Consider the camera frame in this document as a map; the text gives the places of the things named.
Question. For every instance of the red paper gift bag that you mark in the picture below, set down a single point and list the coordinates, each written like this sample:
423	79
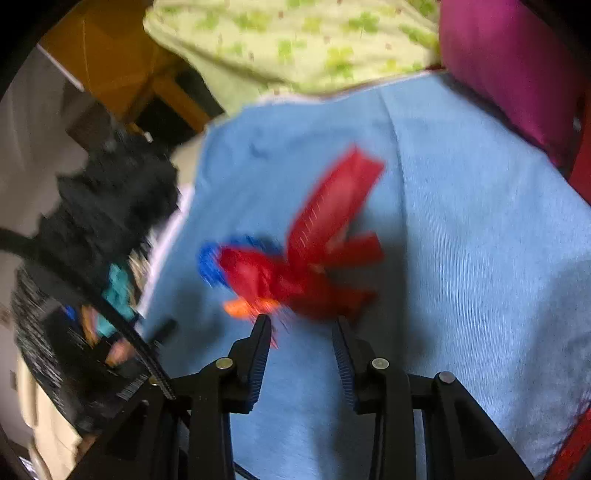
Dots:
582	180

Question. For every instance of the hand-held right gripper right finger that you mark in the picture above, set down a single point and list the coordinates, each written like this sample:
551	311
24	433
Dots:
344	364

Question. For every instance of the black dotted cloth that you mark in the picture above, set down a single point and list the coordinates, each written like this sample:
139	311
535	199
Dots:
37	332

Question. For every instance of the green floral quilt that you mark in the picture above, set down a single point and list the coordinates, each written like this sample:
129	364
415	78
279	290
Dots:
277	46

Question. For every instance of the blue plastic bag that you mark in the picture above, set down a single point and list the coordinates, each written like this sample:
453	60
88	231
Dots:
210	261

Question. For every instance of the magenta pillow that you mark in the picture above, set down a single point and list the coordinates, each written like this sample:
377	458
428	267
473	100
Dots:
508	60

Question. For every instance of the red mesh basket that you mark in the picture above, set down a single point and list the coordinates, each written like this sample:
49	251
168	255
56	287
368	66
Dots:
575	447

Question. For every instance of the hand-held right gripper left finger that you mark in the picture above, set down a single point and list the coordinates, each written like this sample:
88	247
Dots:
258	364

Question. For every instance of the orange wooden cabinet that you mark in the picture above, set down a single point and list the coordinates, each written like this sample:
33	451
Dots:
106	46

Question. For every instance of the red orange foil wrapper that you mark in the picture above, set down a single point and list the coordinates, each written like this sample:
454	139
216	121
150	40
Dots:
240	308

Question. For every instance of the red ribbon bow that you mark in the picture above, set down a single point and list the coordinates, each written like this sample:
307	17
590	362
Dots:
332	198

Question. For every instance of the colourful clothes pile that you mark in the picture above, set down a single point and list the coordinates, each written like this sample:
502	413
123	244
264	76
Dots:
117	286

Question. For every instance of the blue towel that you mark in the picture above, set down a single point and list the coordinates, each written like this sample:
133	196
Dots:
461	277

